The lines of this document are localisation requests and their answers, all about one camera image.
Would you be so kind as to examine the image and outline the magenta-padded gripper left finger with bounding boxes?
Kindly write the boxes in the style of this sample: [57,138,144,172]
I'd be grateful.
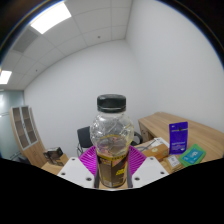
[56,145,99,189]

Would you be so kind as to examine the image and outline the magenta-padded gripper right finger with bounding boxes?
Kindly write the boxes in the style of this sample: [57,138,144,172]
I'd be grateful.
[125,145,170,189]

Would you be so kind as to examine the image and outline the clear bottle with black cap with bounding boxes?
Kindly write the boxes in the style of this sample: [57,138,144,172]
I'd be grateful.
[89,93,135,189]

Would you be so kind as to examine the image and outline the orange-brown cardboard box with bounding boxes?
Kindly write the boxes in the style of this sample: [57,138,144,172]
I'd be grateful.
[141,143,170,163]

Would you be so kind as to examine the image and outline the small tan packet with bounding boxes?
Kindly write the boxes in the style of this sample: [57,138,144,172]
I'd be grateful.
[163,154,185,174]

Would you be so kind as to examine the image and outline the large dark brown box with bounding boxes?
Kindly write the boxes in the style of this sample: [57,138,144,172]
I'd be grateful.
[46,146,65,167]

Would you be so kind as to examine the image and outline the black office chair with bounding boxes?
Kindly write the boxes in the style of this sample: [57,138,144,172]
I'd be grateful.
[76,125,94,158]

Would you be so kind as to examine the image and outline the purple standing pouch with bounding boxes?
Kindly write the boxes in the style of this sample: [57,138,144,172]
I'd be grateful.
[168,121,189,156]

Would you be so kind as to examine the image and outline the wooden shelf cabinet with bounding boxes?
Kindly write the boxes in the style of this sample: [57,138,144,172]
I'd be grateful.
[8,105,48,168]

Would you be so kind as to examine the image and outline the wooden side desk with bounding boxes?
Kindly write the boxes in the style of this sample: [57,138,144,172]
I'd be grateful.
[137,111,224,164]

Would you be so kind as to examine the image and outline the rectangular ceiling light panel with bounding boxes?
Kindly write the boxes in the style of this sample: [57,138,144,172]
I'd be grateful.
[0,69,13,86]
[29,0,73,35]

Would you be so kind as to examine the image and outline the ceiling air vent grille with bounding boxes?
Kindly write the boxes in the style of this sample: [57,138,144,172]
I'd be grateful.
[11,27,40,54]

